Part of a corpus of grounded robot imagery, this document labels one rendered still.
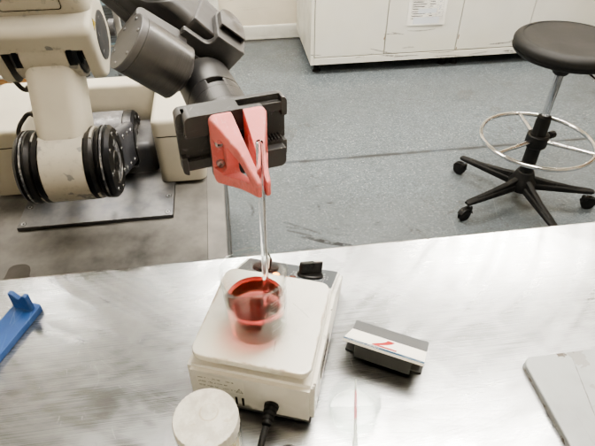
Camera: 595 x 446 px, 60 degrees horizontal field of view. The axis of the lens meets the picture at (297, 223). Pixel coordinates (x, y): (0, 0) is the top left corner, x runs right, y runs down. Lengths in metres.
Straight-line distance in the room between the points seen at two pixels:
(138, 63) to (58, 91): 0.75
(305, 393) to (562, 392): 0.28
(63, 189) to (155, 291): 0.60
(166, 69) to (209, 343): 0.26
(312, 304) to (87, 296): 0.31
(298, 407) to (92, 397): 0.23
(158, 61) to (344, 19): 2.44
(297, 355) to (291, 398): 0.05
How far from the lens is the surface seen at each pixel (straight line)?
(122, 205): 1.48
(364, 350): 0.60
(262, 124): 0.45
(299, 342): 0.52
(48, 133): 1.27
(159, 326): 0.66
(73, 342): 0.68
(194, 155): 0.49
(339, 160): 2.26
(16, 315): 0.73
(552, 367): 0.66
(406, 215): 2.00
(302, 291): 0.56
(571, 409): 0.64
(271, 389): 0.53
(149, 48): 0.51
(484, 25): 3.20
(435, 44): 3.12
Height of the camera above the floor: 1.26
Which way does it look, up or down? 41 degrees down
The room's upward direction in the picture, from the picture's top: straight up
